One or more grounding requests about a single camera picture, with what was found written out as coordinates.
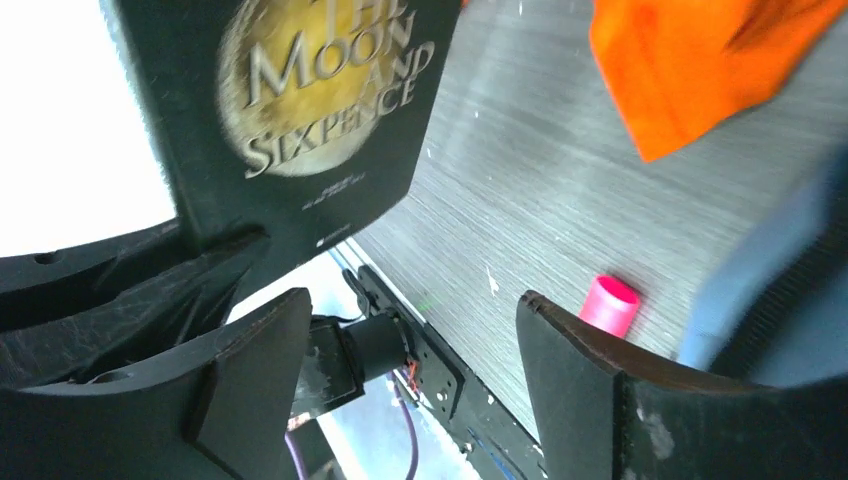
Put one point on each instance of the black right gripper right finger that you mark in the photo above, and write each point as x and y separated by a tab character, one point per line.
608	409

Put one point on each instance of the black Moon and Sixpence book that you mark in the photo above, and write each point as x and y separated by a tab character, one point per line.
304	119

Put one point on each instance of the light blue backpack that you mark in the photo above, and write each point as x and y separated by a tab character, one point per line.
775	312

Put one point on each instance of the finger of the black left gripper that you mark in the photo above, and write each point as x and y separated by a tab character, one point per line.
39	288
138	305

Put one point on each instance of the orange shirt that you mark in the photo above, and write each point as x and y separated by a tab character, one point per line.
677	69

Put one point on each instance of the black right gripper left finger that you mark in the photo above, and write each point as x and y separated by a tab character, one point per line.
215	407

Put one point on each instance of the pink highlighter marker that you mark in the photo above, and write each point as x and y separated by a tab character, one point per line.
610	305

